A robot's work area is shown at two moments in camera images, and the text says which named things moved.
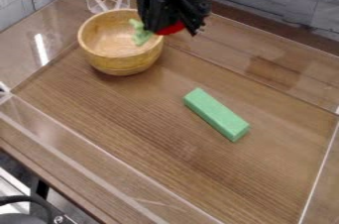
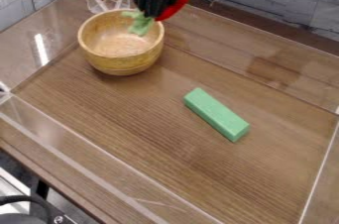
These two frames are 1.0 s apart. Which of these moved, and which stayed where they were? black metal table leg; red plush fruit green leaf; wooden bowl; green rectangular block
Moved: red plush fruit green leaf
Stayed: black metal table leg; green rectangular block; wooden bowl
